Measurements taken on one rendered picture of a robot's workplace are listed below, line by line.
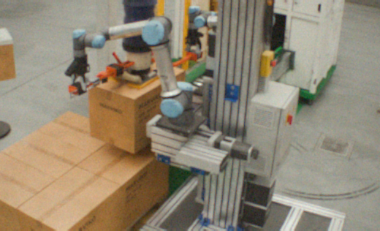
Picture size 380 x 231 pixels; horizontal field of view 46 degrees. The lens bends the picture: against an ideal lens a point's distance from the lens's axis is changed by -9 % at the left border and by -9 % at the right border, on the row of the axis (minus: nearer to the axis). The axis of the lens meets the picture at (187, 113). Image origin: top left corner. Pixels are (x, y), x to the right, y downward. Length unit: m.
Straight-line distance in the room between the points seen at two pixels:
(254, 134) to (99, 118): 1.09
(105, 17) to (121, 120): 1.58
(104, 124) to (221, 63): 0.96
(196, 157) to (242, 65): 0.56
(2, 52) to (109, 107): 1.67
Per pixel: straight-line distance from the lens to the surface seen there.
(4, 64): 4.57
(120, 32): 2.72
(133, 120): 3.07
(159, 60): 2.52
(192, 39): 3.26
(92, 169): 3.28
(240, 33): 2.63
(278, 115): 2.66
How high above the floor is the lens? 2.37
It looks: 27 degrees down
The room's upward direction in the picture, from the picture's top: 3 degrees clockwise
